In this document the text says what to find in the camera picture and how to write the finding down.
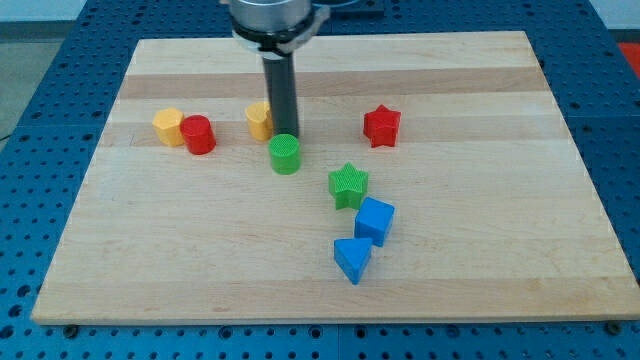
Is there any red star block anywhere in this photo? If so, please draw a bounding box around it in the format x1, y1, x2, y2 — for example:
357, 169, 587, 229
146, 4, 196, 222
363, 104, 402, 148

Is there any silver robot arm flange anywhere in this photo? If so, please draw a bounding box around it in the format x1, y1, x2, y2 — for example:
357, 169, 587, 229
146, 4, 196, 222
227, 0, 331, 60

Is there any yellow heart block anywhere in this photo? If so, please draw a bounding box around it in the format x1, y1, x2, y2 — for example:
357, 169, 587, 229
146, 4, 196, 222
245, 101, 273, 142

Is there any yellow hexagon block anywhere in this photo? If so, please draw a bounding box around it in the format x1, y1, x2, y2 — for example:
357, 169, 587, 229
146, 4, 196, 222
152, 107, 184, 147

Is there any blue triangle block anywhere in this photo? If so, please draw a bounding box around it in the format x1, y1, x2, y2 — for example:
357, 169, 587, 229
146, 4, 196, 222
333, 237, 373, 285

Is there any wooden board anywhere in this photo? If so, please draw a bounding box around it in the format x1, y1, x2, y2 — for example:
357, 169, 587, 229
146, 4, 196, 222
32, 31, 639, 326

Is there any green cylinder block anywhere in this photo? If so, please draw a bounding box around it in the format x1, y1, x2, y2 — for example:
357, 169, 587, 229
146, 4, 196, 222
268, 134, 301, 175

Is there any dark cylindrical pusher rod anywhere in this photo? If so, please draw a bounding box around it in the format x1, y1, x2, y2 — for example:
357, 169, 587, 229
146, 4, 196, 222
263, 55, 300, 137

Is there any blue cube block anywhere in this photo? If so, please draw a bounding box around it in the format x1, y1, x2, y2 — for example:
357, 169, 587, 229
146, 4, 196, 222
354, 197, 395, 247

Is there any green star block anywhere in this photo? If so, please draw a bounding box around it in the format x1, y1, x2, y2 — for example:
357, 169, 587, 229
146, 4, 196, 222
328, 162, 369, 210

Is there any red cylinder block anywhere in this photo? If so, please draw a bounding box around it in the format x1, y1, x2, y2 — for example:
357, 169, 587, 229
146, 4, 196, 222
180, 115, 216, 155

